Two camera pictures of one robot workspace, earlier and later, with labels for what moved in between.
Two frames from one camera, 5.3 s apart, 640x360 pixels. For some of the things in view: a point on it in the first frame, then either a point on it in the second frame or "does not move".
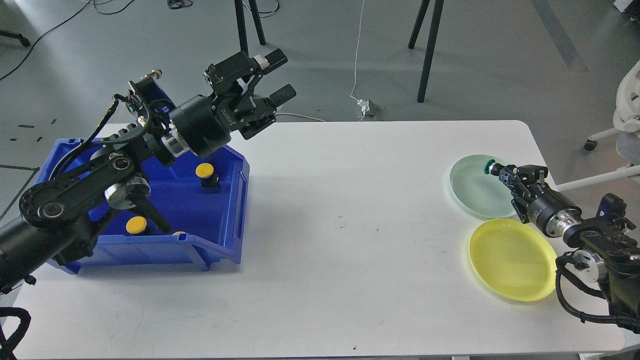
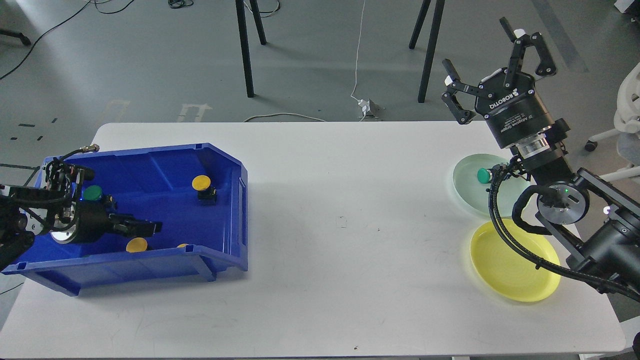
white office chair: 626,119 does not move
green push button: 487,165 → 483,175
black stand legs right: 433,31 does not move
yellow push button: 204,170 → 201,182
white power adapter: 365,104 does not move
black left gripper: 199,126 → 94,221
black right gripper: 534,200 → 514,112
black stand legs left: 241,24 does not move
